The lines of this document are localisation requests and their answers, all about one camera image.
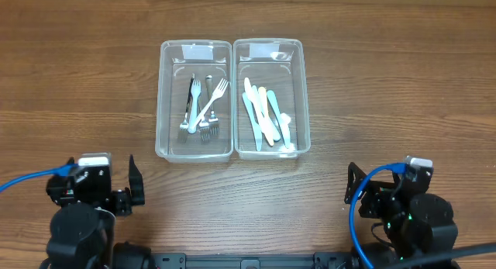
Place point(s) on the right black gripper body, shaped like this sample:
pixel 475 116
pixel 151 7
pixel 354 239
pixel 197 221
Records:
pixel 372 203

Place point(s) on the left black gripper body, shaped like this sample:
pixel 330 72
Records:
pixel 117 199

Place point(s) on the black handled metal fork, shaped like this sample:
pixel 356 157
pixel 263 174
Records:
pixel 183 129

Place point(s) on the metal utensil handle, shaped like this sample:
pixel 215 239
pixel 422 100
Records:
pixel 204 130

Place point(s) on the white plastic utensil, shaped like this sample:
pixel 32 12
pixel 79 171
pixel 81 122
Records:
pixel 252 97

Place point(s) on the light blue plastic knife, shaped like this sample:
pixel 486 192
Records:
pixel 255 126

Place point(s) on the white plastic fork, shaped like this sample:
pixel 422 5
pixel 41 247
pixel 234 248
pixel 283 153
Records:
pixel 218 92
pixel 195 93

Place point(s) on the pale blue plastic knife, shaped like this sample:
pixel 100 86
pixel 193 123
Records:
pixel 282 119

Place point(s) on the yellow plastic knife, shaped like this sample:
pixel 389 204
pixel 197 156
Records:
pixel 268 132

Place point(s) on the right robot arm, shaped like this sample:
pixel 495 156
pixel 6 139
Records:
pixel 415 222

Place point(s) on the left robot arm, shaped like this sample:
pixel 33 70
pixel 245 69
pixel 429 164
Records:
pixel 82 230

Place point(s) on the left clear plastic container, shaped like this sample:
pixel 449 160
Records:
pixel 179 59

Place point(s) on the clear plastic container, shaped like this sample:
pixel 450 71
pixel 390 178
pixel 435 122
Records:
pixel 179 59
pixel 272 117

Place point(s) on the right clear plastic container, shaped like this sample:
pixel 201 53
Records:
pixel 272 117

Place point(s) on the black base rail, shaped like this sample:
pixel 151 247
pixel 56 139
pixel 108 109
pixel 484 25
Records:
pixel 132 256

